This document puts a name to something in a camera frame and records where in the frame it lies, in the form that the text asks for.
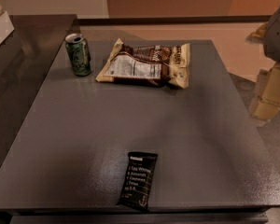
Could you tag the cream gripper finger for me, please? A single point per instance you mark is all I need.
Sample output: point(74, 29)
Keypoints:
point(266, 102)
point(257, 36)

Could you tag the black rxbar chocolate wrapper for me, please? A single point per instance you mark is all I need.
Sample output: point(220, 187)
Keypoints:
point(138, 180)

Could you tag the brown chip bag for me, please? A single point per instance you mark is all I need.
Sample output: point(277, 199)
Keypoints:
point(155, 65)

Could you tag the green soda can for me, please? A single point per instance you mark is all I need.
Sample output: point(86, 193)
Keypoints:
point(79, 55)

